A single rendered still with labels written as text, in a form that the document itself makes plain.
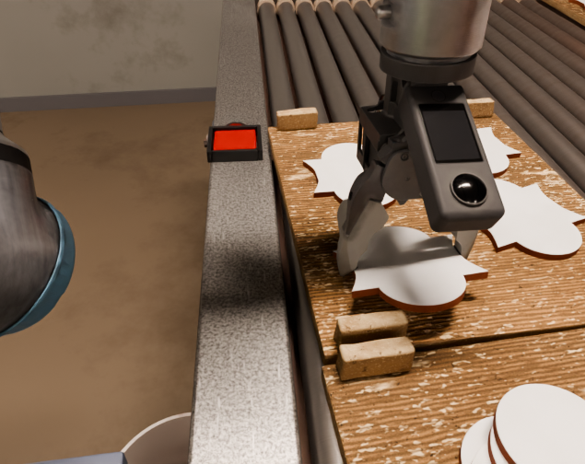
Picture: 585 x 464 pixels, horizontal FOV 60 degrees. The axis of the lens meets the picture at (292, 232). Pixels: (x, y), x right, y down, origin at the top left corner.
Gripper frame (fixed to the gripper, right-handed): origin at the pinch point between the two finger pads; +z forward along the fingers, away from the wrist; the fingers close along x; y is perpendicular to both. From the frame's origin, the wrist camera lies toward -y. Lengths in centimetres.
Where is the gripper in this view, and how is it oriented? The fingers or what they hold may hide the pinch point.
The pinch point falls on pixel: (405, 269)
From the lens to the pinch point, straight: 49.5
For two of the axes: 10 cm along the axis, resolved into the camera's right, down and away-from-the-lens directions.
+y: -1.6, -5.9, 7.9
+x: -9.9, 1.1, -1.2
